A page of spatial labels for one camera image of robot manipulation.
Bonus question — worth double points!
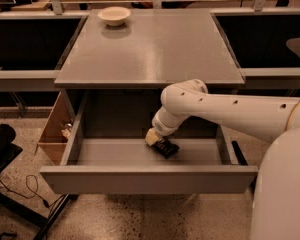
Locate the white ceramic bowl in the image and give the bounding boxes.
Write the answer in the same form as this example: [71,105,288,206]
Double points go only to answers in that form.
[98,6,131,27]

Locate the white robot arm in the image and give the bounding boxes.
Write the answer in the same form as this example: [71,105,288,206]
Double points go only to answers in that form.
[145,79,300,240]

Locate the black rxbar chocolate wrapper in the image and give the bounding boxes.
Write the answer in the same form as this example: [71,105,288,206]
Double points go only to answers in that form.
[152,139,179,159]

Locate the black chair left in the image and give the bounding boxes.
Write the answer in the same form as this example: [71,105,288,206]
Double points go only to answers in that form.
[0,124,23,173]

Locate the grey open top drawer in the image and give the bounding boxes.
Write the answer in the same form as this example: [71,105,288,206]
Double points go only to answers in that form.
[39,93,259,195]

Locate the grey counter cabinet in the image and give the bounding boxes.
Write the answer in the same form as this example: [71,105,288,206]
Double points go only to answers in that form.
[54,8,246,125]

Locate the black stand leg right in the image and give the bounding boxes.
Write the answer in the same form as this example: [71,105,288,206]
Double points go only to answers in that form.
[232,141,248,166]

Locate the black stand leg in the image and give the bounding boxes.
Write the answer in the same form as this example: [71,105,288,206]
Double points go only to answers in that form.
[33,194,78,240]
[232,141,248,166]

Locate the black floor cable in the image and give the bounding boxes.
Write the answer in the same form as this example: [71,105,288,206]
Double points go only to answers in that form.
[0,173,66,209]

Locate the black stand leg left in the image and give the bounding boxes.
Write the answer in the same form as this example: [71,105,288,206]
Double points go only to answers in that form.
[33,194,78,240]

